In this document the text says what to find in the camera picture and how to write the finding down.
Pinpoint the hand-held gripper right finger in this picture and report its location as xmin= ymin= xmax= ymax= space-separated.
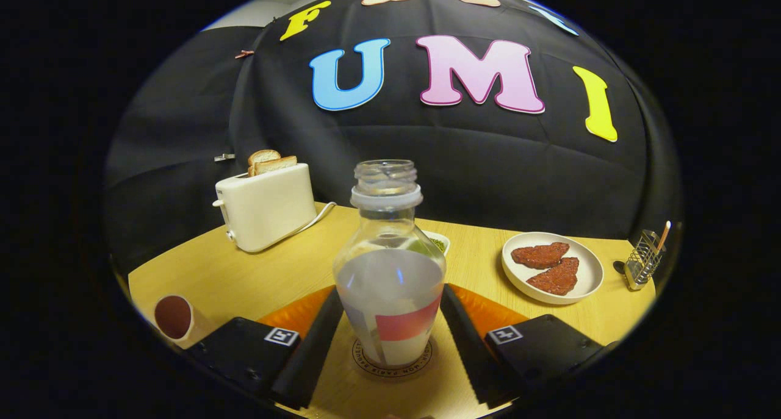
xmin=439 ymin=284 xmax=617 ymax=407

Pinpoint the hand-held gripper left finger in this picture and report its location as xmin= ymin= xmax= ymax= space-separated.
xmin=183 ymin=285 xmax=345 ymax=410

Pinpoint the round wooden coaster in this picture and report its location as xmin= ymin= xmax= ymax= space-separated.
xmin=351 ymin=337 xmax=434 ymax=380

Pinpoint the clear plastic juice bottle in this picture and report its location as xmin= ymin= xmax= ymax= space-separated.
xmin=333 ymin=159 xmax=447 ymax=369

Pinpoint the beige cup with wooden handle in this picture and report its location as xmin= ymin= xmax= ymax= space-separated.
xmin=154 ymin=295 xmax=214 ymax=349

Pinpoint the wooden table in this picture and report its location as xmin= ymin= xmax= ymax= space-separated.
xmin=127 ymin=202 xmax=657 ymax=419

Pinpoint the white divided dish with beans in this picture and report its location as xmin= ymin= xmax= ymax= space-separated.
xmin=421 ymin=230 xmax=451 ymax=256

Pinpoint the red meat patty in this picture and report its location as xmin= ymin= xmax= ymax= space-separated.
xmin=526 ymin=257 xmax=580 ymax=296
xmin=511 ymin=242 xmax=570 ymax=270

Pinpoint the round white plate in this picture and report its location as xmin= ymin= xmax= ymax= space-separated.
xmin=502 ymin=232 xmax=605 ymax=305

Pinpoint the cream toaster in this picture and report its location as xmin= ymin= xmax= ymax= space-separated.
xmin=212 ymin=163 xmax=318 ymax=253

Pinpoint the black backdrop cloth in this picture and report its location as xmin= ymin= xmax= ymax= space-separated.
xmin=104 ymin=0 xmax=681 ymax=273

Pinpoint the toasted bread slice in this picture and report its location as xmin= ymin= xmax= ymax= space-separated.
xmin=253 ymin=156 xmax=298 ymax=177
xmin=247 ymin=149 xmax=281 ymax=177

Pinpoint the white toaster cable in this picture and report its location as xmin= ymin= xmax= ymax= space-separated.
xmin=278 ymin=201 xmax=337 ymax=244

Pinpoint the metal wire utensil holder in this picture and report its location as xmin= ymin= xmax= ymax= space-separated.
xmin=613 ymin=227 xmax=667 ymax=292

